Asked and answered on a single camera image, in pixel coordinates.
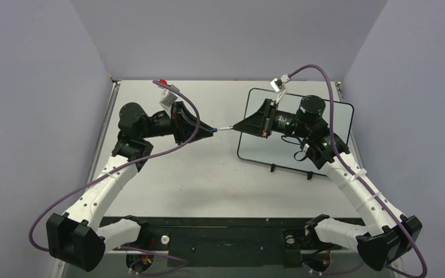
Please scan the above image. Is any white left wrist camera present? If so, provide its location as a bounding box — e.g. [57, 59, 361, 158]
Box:
[159, 79, 180, 114]

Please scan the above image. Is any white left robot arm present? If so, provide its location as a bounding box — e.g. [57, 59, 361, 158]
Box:
[46, 101, 215, 272]

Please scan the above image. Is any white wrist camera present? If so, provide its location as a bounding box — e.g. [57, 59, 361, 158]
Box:
[159, 79, 180, 114]
[269, 74, 290, 104]

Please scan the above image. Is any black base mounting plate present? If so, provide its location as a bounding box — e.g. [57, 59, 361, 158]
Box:
[103, 217, 362, 269]

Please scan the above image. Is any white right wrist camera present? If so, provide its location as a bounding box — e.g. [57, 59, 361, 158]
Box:
[269, 74, 290, 104]

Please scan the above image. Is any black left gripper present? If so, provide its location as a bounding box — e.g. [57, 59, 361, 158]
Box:
[140, 103, 214, 146]

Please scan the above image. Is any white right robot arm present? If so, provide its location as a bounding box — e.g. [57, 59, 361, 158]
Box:
[233, 95, 422, 271]

